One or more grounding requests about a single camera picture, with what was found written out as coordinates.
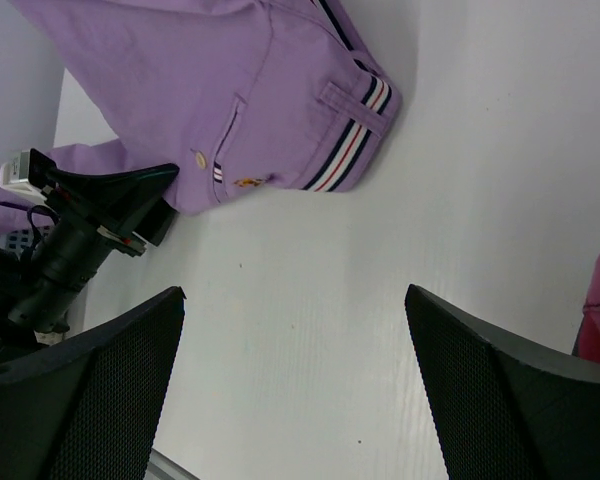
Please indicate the white plastic laundry basket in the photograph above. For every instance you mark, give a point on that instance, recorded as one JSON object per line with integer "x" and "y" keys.
{"x": 17, "y": 246}

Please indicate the purple trousers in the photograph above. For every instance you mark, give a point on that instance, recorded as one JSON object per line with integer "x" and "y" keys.
{"x": 238, "y": 94}

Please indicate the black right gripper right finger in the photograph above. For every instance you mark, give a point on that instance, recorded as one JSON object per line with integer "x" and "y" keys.
{"x": 503, "y": 406}

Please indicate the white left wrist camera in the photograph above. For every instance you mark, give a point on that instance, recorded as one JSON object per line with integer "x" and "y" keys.
{"x": 14, "y": 178}

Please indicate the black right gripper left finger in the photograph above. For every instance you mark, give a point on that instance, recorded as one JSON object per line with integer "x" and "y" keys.
{"x": 89, "y": 407}

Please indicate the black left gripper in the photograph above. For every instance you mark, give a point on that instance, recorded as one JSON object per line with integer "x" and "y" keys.
{"x": 97, "y": 215}

